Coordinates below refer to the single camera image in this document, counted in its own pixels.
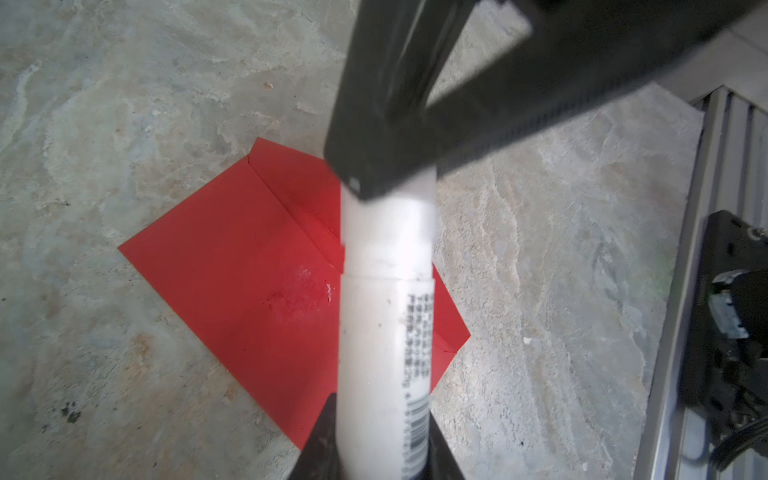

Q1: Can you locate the red paper envelope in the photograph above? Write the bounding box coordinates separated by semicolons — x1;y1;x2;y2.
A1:
117;136;472;451

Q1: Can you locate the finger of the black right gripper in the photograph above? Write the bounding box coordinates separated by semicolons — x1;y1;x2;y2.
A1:
324;1;756;200

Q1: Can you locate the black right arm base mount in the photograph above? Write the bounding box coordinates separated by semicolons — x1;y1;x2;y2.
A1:
679;210;767;472

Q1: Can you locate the white glue stick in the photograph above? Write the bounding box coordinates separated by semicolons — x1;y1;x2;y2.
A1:
335;169;437;479

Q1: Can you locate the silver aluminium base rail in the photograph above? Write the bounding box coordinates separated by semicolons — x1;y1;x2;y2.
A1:
634;86;767;479

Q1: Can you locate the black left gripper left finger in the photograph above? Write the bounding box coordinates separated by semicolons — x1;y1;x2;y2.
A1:
287;393;342;480

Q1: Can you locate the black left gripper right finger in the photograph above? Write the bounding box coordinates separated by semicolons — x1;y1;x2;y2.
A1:
425;415;465;480

